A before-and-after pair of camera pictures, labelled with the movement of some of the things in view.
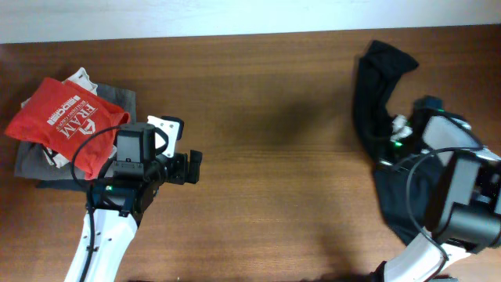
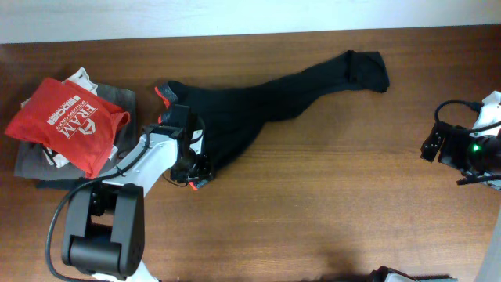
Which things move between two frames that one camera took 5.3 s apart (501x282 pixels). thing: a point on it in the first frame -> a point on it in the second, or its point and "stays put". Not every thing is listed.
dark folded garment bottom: (68, 184) stays put
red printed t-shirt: (62, 116) stays put
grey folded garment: (32, 161) stays put
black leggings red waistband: (405, 185) -> (232, 120)
